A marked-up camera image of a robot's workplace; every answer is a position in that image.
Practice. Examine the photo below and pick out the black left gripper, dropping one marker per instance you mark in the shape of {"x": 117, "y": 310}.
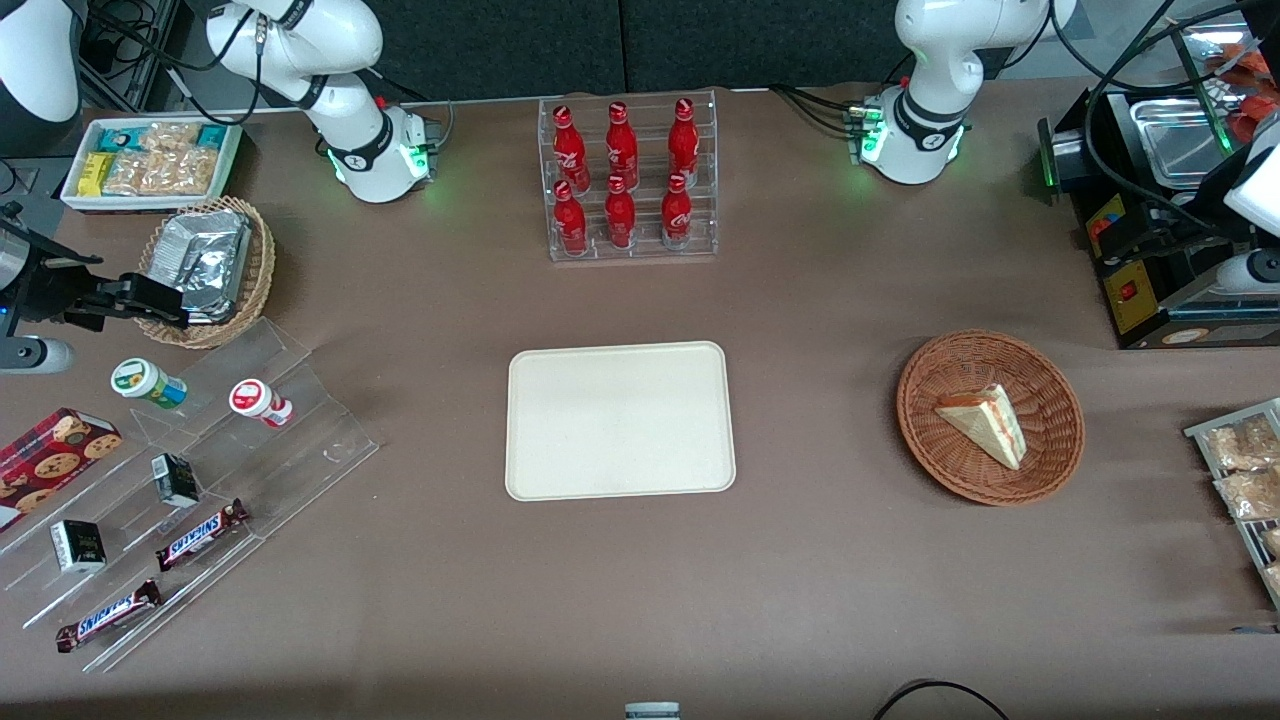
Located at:
{"x": 1168, "y": 239}

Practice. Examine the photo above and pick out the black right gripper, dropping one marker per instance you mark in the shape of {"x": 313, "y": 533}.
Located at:
{"x": 48, "y": 287}

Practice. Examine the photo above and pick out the triangular sandwich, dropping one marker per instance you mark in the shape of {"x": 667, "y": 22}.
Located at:
{"x": 985, "y": 425}

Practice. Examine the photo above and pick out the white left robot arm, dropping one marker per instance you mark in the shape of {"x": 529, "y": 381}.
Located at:
{"x": 925, "y": 80}

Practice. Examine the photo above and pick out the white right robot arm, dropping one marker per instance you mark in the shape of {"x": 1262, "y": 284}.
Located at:
{"x": 350, "y": 130}

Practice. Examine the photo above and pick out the white rectangular snack tray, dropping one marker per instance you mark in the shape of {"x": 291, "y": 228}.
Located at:
{"x": 150, "y": 202}

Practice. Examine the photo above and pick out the tan wicker basket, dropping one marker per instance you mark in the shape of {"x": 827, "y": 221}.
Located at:
{"x": 258, "y": 270}

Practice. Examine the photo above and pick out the brown round wicker basket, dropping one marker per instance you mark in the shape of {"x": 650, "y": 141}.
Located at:
{"x": 960, "y": 370}

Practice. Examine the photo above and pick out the cream plastic tray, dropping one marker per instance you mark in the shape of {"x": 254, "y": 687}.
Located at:
{"x": 620, "y": 420}

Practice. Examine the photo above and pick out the black food warmer cabinet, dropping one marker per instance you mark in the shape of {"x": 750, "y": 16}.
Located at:
{"x": 1130, "y": 310}

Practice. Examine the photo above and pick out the silver foil packet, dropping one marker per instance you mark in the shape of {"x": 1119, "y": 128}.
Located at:
{"x": 205, "y": 260}

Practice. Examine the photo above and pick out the green lid yogurt cup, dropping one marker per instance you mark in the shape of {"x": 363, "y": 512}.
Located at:
{"x": 145, "y": 380}

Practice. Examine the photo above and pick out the steel warmer pan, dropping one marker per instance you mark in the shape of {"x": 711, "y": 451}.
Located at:
{"x": 1180, "y": 140}

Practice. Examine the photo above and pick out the clear bag of crackers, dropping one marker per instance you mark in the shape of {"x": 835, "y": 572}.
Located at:
{"x": 185, "y": 171}
{"x": 126, "y": 173}
{"x": 168, "y": 136}

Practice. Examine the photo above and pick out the yellow snack packet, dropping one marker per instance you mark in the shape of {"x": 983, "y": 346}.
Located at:
{"x": 95, "y": 174}

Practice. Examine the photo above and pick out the red lid yogurt cup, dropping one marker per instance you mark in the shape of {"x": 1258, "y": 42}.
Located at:
{"x": 255, "y": 400}

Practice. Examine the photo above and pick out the teal snack packet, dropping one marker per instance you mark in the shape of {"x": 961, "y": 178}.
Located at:
{"x": 118, "y": 138}
{"x": 212, "y": 135}

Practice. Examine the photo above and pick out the small black carton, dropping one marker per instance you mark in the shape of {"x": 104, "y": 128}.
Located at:
{"x": 176, "y": 480}
{"x": 78, "y": 546}

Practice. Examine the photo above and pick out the red plaid cookie box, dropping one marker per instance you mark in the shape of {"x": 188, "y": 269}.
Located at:
{"x": 50, "y": 460}

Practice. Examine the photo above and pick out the clear acrylic stepped display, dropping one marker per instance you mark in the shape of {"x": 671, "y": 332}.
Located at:
{"x": 300, "y": 450}

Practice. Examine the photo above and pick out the red packaged food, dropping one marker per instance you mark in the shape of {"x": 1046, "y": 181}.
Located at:
{"x": 1255, "y": 65}

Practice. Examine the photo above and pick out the clear bag of snacks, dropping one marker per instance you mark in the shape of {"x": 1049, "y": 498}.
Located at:
{"x": 1250, "y": 493}
{"x": 1240, "y": 445}

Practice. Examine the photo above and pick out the brown Snickers bar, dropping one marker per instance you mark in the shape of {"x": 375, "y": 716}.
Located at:
{"x": 108, "y": 616}
{"x": 200, "y": 535}

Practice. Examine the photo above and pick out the red cola bottle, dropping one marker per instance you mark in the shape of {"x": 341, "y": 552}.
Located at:
{"x": 570, "y": 148}
{"x": 620, "y": 215}
{"x": 570, "y": 222}
{"x": 684, "y": 140}
{"x": 621, "y": 145}
{"x": 677, "y": 212}

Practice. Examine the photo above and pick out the clear acrylic bottle rack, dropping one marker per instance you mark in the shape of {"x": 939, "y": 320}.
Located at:
{"x": 645, "y": 245}

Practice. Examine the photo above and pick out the small grey white object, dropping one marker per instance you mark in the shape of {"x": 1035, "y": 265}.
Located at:
{"x": 652, "y": 711}

